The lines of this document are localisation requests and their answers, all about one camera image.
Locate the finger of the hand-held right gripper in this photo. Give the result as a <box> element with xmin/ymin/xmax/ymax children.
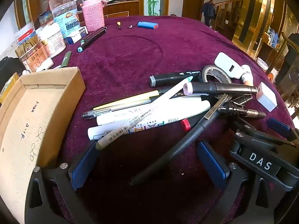
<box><xmin>230</xmin><ymin>115</ymin><xmax>295</xmax><ymax>145</ymax></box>
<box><xmin>268</xmin><ymin>117</ymin><xmax>299</xmax><ymax>143</ymax></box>

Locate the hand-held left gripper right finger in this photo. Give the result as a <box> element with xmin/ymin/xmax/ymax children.
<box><xmin>197</xmin><ymin>141</ymin><xmax>276</xmax><ymax>224</ymax></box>

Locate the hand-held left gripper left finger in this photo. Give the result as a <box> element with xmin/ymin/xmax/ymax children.
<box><xmin>24</xmin><ymin>140</ymin><xmax>100</xmax><ymax>224</ymax></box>

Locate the dark metal pen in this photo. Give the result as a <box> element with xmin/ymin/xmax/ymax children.
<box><xmin>219</xmin><ymin>100</ymin><xmax>267</xmax><ymax>120</ymax></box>

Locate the white charger cube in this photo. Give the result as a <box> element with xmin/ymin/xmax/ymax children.
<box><xmin>256</xmin><ymin>82</ymin><xmax>278</xmax><ymax>112</ymax></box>

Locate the long black pen silver clip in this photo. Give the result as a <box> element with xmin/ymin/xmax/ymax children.
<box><xmin>129</xmin><ymin>94</ymin><xmax>229</xmax><ymax>186</ymax></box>

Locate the black marker red end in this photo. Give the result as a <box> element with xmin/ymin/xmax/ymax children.
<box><xmin>180</xmin><ymin>119</ymin><xmax>192</xmax><ymax>132</ymax></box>

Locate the clear ballpoint pen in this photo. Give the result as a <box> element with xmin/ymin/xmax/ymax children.
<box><xmin>81</xmin><ymin>98</ymin><xmax>153</xmax><ymax>120</ymax></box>

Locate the black marker pink cap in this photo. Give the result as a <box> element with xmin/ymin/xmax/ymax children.
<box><xmin>184</xmin><ymin>82</ymin><xmax>258</xmax><ymax>96</ymax></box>

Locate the white glue tube orange cap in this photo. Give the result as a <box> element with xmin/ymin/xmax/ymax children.
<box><xmin>241</xmin><ymin>65</ymin><xmax>254</xmax><ymax>87</ymax></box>

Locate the white paint marker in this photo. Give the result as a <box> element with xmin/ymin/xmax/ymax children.
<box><xmin>87</xmin><ymin>100</ymin><xmax>211</xmax><ymax>141</ymax></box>
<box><xmin>96</xmin><ymin>96</ymin><xmax>202</xmax><ymax>126</ymax></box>

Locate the shallow cardboard box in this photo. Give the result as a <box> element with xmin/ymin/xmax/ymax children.
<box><xmin>0</xmin><ymin>66</ymin><xmax>86</xmax><ymax>176</ymax></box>

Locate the white power bank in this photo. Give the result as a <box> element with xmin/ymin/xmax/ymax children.
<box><xmin>214</xmin><ymin>52</ymin><xmax>243</xmax><ymax>79</ymax></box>

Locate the black tape roll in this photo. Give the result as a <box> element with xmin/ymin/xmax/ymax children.
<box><xmin>202</xmin><ymin>65</ymin><xmax>233</xmax><ymax>85</ymax></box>

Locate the yellow pen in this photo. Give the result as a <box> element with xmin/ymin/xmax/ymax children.
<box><xmin>93</xmin><ymin>90</ymin><xmax>160</xmax><ymax>111</ymax></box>

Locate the thin white pen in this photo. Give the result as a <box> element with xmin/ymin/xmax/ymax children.
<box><xmin>97</xmin><ymin>76</ymin><xmax>193</xmax><ymax>149</ymax></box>

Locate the black marker grey cap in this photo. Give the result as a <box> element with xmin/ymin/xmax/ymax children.
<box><xmin>149</xmin><ymin>73</ymin><xmax>202</xmax><ymax>87</ymax></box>

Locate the dark wooden chair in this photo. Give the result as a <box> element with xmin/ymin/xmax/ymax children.
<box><xmin>266</xmin><ymin>31</ymin><xmax>299</xmax><ymax>109</ymax></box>

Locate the green lighter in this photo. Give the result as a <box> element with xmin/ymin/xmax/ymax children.
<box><xmin>59</xmin><ymin>51</ymin><xmax>73</xmax><ymax>69</ymax></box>

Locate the white eraser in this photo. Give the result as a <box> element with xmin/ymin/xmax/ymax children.
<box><xmin>35</xmin><ymin>57</ymin><xmax>54</xmax><ymax>72</ymax></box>

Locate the yellow packing tape roll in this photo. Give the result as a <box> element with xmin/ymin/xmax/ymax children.
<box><xmin>0</xmin><ymin>72</ymin><xmax>20</xmax><ymax>104</ymax></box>

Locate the gold pillar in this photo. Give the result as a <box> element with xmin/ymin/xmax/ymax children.
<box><xmin>232</xmin><ymin>0</ymin><xmax>288</xmax><ymax>59</ymax></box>

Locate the clear jar orange label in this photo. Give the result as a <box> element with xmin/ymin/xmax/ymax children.
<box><xmin>14</xmin><ymin>27</ymin><xmax>51</xmax><ymax>73</ymax></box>

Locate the wooden stair railing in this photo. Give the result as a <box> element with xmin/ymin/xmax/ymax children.
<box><xmin>213</xmin><ymin>0</ymin><xmax>244</xmax><ymax>29</ymax></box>

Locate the black sofa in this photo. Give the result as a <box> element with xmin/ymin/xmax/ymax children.
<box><xmin>0</xmin><ymin>56</ymin><xmax>25</xmax><ymax>79</ymax></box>

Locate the black marker teal cap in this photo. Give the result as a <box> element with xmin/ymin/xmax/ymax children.
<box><xmin>78</xmin><ymin>29</ymin><xmax>107</xmax><ymax>53</ymax></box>

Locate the white plastic jar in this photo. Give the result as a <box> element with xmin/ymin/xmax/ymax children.
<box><xmin>35</xmin><ymin>23</ymin><xmax>67</xmax><ymax>59</ymax></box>

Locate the small blue white box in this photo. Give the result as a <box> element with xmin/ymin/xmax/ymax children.
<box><xmin>67</xmin><ymin>27</ymin><xmax>89</xmax><ymax>44</ymax></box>

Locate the black double-ended marker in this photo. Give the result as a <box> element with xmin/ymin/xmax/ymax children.
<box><xmin>81</xmin><ymin>27</ymin><xmax>108</xmax><ymax>46</ymax></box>
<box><xmin>81</xmin><ymin>26</ymin><xmax>107</xmax><ymax>43</ymax></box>

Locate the wooden door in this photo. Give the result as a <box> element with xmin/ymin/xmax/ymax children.
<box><xmin>182</xmin><ymin>0</ymin><xmax>207</xmax><ymax>20</ymax></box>

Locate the plastic jar blue label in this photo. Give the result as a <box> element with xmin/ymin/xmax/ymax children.
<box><xmin>51</xmin><ymin>1</ymin><xmax>81</xmax><ymax>39</ymax></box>

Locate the pink knitted bottle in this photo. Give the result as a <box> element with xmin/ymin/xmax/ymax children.
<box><xmin>80</xmin><ymin>0</ymin><xmax>107</xmax><ymax>32</ymax></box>

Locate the blue battery pack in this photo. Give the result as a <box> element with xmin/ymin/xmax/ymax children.
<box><xmin>128</xmin><ymin>21</ymin><xmax>158</xmax><ymax>31</ymax></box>

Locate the colourful small carton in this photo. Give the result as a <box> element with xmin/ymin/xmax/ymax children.
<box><xmin>38</xmin><ymin>10</ymin><xmax>53</xmax><ymax>26</ymax></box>

